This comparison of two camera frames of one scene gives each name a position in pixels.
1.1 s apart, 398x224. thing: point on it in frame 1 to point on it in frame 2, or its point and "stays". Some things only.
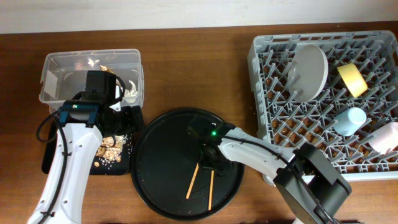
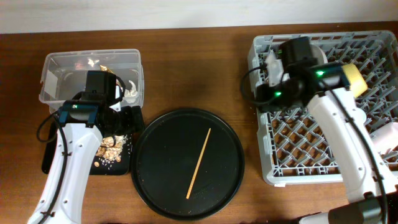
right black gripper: (204, 163) to (266, 93)
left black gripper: (134, 121) stays
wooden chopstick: (192, 181) stays
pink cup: (387, 138) stays
